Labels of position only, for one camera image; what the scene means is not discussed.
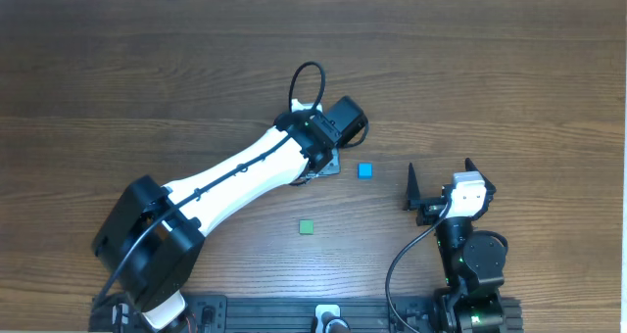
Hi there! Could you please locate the black cable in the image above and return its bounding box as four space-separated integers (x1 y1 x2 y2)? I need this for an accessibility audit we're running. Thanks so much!
91 61 327 314
384 200 452 324

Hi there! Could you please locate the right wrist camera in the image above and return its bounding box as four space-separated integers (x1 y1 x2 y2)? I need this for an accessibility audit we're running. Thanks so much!
448 170 488 220

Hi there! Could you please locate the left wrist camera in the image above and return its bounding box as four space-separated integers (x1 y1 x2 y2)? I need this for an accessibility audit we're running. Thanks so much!
290 98 324 115

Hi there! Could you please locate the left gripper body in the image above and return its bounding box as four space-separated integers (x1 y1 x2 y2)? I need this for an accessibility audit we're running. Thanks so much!
307 146 342 179

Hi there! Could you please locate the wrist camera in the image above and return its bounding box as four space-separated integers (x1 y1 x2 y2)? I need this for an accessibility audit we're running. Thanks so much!
448 170 488 220
290 98 324 115

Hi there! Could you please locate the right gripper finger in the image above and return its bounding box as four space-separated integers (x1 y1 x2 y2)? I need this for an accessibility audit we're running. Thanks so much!
463 157 498 200
403 162 422 212

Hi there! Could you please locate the mounting rail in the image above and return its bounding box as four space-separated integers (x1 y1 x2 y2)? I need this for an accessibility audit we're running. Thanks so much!
90 293 524 333

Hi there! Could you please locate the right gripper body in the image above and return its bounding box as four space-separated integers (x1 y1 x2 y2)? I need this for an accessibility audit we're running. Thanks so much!
414 183 455 227

